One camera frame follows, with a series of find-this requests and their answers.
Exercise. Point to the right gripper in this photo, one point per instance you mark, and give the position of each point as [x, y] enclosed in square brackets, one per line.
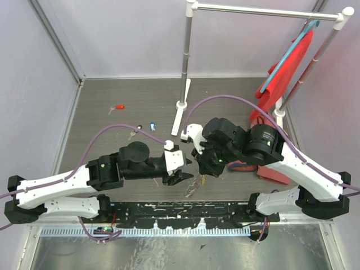
[199, 153]

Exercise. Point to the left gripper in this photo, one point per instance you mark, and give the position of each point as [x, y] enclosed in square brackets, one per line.
[180, 176]

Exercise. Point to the metal disc keyring organizer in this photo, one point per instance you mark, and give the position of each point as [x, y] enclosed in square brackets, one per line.
[196, 183]

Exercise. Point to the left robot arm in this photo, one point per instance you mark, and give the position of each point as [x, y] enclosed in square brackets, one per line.
[79, 193]

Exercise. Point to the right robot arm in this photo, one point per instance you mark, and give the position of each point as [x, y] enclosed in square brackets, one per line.
[319, 193]

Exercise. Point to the blue key tag with key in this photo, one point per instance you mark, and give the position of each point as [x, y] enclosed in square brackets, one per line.
[152, 126]

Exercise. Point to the key with black tag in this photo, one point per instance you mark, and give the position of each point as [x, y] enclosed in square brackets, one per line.
[134, 132]

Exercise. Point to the red cloth on hanger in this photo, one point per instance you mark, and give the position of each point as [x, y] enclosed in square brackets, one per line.
[277, 86]

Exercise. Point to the key with small red tag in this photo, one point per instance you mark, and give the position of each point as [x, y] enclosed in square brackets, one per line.
[116, 107]

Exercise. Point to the blue clothes hanger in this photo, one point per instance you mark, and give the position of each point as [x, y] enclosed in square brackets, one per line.
[313, 24]

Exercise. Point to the white clothes rack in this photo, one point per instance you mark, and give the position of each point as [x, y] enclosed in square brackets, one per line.
[234, 38]

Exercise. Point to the white slotted cable duct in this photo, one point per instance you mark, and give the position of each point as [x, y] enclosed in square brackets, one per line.
[77, 231]

